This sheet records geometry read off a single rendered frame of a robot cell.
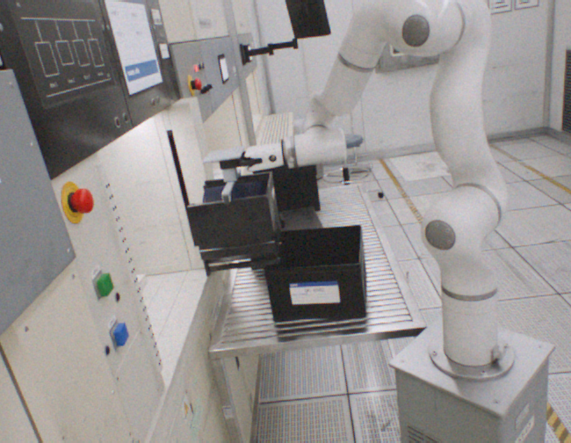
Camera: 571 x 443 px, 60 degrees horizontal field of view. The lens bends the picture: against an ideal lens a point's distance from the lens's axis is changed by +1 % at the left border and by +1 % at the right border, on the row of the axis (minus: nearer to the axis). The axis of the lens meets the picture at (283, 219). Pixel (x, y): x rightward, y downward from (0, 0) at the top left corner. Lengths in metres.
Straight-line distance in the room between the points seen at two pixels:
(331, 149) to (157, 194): 0.59
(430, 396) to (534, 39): 5.14
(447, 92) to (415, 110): 4.73
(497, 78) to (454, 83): 4.94
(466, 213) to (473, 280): 0.17
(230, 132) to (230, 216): 1.72
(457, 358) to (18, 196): 0.97
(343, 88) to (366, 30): 0.14
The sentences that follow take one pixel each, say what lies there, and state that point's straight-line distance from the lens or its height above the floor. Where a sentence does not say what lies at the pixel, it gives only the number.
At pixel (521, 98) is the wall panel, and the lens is 6.10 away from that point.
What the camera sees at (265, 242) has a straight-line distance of 1.27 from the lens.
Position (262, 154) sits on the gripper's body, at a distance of 1.26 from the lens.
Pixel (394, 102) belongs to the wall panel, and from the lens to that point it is 5.69.
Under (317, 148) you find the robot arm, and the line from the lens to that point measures 1.26.
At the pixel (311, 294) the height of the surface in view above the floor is 0.84.
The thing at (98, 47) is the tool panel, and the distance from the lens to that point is 1.06.
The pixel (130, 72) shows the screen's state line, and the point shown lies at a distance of 1.19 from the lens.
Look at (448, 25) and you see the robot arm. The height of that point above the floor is 1.51.
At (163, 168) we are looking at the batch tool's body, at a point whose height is 1.22.
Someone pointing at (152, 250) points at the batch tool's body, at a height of 0.96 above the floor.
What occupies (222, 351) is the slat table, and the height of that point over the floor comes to 0.76.
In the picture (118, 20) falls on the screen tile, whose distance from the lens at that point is 1.20.
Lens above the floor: 1.55
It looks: 21 degrees down
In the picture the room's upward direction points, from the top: 9 degrees counter-clockwise
